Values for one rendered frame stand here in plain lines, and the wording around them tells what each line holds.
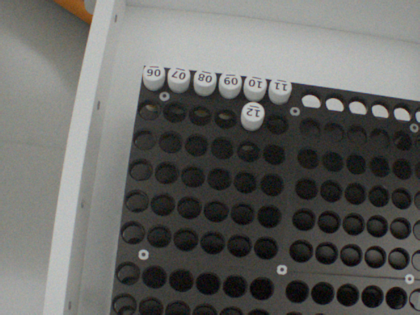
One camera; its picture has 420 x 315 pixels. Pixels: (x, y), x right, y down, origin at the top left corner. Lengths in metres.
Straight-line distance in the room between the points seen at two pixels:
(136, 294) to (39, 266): 0.95
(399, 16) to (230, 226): 0.20
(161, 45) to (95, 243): 0.14
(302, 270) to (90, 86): 0.16
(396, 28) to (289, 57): 0.08
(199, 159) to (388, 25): 0.19
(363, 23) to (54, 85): 0.99
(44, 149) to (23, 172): 0.06
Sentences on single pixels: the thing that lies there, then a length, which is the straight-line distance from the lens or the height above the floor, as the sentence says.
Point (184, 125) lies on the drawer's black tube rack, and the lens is 0.49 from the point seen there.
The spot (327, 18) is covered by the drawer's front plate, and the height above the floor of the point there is 0.85.
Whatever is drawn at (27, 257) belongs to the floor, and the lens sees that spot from 1.41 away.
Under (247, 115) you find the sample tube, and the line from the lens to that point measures 0.48.
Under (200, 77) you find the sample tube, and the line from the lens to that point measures 0.48.
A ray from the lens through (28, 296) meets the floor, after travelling 1.40.
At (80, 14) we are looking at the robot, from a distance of 1.48.
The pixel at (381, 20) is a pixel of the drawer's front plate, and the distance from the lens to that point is 0.59.
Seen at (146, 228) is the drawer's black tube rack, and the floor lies 0.90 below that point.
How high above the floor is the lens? 1.34
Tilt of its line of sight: 68 degrees down
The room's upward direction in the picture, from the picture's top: 8 degrees clockwise
